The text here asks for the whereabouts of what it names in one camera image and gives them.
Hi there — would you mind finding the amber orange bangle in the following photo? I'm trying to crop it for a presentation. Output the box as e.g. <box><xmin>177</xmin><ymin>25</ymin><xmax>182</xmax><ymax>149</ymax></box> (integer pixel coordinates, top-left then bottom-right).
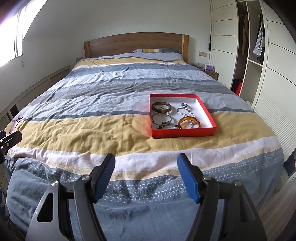
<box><xmin>178</xmin><ymin>116</ymin><xmax>201</xmax><ymax>129</ymax></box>

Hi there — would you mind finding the dark brown gold bangle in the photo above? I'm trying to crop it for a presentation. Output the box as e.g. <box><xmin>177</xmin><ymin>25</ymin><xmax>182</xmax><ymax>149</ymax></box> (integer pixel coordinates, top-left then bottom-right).
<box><xmin>151</xmin><ymin>101</ymin><xmax>172</xmax><ymax>113</ymax></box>

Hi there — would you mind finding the red jewelry box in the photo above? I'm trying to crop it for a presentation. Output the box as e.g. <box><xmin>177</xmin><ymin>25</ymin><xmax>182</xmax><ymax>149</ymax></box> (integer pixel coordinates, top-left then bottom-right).
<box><xmin>149</xmin><ymin>93</ymin><xmax>217</xmax><ymax>138</ymax></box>

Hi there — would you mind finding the striped duvet cover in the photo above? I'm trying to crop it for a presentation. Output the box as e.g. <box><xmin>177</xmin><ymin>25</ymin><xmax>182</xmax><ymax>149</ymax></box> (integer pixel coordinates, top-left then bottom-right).
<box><xmin>4</xmin><ymin>53</ymin><xmax>284</xmax><ymax>240</ymax></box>

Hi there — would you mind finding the window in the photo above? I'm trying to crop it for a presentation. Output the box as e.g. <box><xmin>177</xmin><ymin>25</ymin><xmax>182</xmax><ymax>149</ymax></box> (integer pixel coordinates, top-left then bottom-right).
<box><xmin>1</xmin><ymin>0</ymin><xmax>46</xmax><ymax>66</ymax></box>

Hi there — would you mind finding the red bag in wardrobe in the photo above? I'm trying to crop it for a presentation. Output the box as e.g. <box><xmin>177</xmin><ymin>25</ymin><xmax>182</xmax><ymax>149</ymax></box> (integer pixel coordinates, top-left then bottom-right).
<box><xmin>231</xmin><ymin>79</ymin><xmax>243</xmax><ymax>95</ymax></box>

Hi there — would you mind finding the wooden nightstand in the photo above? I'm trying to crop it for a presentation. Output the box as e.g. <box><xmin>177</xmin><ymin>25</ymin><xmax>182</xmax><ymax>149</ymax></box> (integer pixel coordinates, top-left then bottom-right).
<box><xmin>197</xmin><ymin>65</ymin><xmax>219</xmax><ymax>81</ymax></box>

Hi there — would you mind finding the purple tissue box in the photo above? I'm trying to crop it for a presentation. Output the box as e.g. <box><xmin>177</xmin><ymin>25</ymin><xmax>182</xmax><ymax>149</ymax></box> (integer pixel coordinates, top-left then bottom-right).
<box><xmin>205</xmin><ymin>64</ymin><xmax>215</xmax><ymax>71</ymax></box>

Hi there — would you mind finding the wooden headboard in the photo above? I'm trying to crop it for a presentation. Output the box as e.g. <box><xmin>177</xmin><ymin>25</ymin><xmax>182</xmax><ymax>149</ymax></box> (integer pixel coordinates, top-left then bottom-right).
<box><xmin>84</xmin><ymin>32</ymin><xmax>189</xmax><ymax>63</ymax></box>

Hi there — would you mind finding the hanging striped shirt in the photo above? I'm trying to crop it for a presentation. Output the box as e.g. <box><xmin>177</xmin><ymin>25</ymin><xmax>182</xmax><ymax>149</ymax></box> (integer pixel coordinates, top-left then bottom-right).
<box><xmin>253</xmin><ymin>21</ymin><xmax>264</xmax><ymax>57</ymax></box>

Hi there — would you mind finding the white wardrobe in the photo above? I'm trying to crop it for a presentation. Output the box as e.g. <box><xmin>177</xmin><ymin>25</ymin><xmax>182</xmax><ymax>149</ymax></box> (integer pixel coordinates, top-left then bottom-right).
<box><xmin>210</xmin><ymin>0</ymin><xmax>295</xmax><ymax>158</ymax></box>

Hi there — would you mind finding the striped pillow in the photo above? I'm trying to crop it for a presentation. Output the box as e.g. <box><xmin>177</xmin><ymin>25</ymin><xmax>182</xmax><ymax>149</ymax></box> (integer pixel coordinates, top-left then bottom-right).
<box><xmin>133</xmin><ymin>48</ymin><xmax>180</xmax><ymax>54</ymax></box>

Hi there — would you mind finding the silver bracelets pile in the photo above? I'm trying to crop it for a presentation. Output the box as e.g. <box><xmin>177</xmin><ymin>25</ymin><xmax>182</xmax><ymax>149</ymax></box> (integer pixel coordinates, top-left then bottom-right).
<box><xmin>176</xmin><ymin>102</ymin><xmax>197</xmax><ymax>128</ymax></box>

